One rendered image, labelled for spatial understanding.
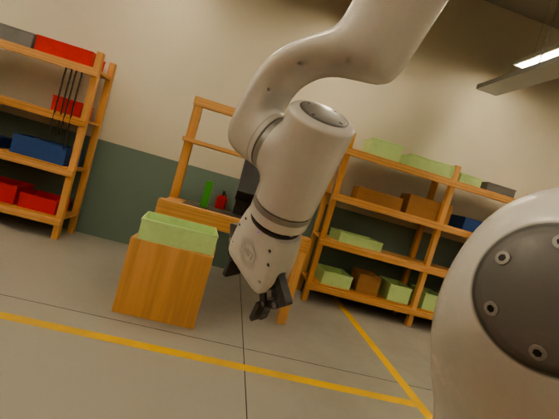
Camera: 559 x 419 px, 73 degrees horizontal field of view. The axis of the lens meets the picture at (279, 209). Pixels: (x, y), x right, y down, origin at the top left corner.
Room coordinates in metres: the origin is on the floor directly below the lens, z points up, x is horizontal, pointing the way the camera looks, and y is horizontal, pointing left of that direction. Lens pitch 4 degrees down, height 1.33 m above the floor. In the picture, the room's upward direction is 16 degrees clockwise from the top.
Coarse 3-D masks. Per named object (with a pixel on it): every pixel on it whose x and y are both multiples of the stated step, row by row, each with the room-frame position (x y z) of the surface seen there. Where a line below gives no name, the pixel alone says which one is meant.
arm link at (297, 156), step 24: (288, 120) 0.43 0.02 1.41; (312, 120) 0.42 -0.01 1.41; (336, 120) 0.44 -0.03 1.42; (264, 144) 0.46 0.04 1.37; (288, 144) 0.43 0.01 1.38; (312, 144) 0.42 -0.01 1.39; (336, 144) 0.42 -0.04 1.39; (264, 168) 0.47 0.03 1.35; (288, 168) 0.44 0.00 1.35; (312, 168) 0.44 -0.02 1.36; (336, 168) 0.46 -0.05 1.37; (264, 192) 0.48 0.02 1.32; (288, 192) 0.45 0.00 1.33; (312, 192) 0.46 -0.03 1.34; (288, 216) 0.47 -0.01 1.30; (312, 216) 0.50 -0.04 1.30
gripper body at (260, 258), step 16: (240, 224) 0.55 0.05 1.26; (256, 224) 0.50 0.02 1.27; (240, 240) 0.55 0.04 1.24; (256, 240) 0.52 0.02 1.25; (272, 240) 0.50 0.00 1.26; (288, 240) 0.50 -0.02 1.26; (240, 256) 0.55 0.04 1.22; (256, 256) 0.52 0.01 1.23; (272, 256) 0.50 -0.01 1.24; (288, 256) 0.51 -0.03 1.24; (256, 272) 0.52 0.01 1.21; (272, 272) 0.51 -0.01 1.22; (288, 272) 0.53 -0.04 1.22; (256, 288) 0.53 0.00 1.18
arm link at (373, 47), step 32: (384, 0) 0.39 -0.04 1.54; (416, 0) 0.38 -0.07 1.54; (320, 32) 0.43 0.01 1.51; (352, 32) 0.40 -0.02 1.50; (384, 32) 0.39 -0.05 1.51; (416, 32) 0.40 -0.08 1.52; (288, 64) 0.45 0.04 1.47; (320, 64) 0.44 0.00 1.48; (352, 64) 0.42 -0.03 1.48; (384, 64) 0.41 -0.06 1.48; (256, 96) 0.47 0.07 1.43; (288, 96) 0.50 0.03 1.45; (256, 128) 0.47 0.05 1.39
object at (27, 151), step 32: (0, 32) 4.21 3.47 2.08; (64, 64) 4.24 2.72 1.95; (96, 64) 4.32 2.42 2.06; (0, 96) 4.16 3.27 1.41; (64, 96) 4.25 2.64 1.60; (96, 128) 4.75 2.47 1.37; (32, 160) 4.22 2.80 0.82; (64, 160) 4.32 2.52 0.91; (0, 192) 4.27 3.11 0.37; (32, 192) 4.58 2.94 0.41; (64, 192) 4.32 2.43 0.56
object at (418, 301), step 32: (384, 160) 4.77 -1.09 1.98; (416, 160) 4.93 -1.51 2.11; (352, 192) 5.20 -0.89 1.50; (448, 192) 4.95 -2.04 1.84; (480, 192) 4.96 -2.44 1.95; (512, 192) 5.13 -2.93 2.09; (448, 224) 5.36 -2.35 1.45; (384, 256) 4.83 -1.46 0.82; (320, 288) 4.73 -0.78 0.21; (352, 288) 5.01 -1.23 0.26; (384, 288) 5.09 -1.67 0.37; (416, 288) 4.98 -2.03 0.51
